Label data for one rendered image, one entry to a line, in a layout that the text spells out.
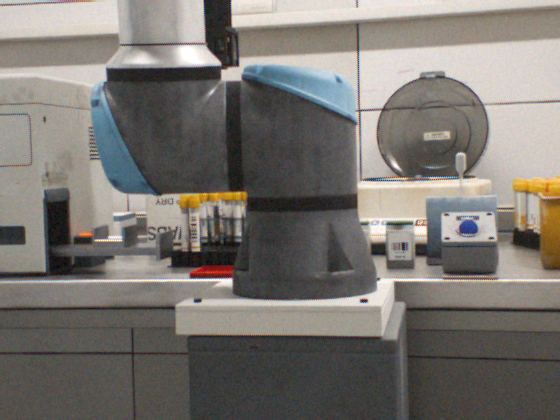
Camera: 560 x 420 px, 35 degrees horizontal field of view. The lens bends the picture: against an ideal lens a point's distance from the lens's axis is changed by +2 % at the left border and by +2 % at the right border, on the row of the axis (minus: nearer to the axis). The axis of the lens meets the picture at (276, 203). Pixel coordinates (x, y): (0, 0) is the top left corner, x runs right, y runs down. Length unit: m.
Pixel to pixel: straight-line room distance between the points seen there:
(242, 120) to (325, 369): 0.25
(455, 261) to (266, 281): 0.40
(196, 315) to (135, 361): 1.18
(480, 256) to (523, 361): 0.74
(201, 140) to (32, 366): 1.33
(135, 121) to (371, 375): 0.33
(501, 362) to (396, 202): 0.54
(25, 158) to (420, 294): 0.60
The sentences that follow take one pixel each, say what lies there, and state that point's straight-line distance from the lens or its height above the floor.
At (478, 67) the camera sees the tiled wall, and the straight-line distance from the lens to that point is 1.86.
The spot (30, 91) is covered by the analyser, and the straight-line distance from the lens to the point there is 1.35.
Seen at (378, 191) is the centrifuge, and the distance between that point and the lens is 1.50.
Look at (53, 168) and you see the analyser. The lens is 1.37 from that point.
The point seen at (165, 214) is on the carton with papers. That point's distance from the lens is 1.58.
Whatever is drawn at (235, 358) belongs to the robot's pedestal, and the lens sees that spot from 0.84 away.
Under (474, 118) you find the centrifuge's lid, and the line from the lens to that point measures 1.78.
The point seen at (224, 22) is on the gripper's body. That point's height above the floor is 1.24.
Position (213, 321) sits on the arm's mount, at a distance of 0.84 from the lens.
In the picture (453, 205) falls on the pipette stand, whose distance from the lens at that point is 1.32.
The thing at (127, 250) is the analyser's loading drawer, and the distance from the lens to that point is 1.31.
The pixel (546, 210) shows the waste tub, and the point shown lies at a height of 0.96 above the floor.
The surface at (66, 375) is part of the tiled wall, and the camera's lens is 2.09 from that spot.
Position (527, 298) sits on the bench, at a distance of 1.19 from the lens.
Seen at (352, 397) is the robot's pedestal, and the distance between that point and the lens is 0.83.
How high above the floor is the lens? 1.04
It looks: 3 degrees down
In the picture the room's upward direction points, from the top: 2 degrees counter-clockwise
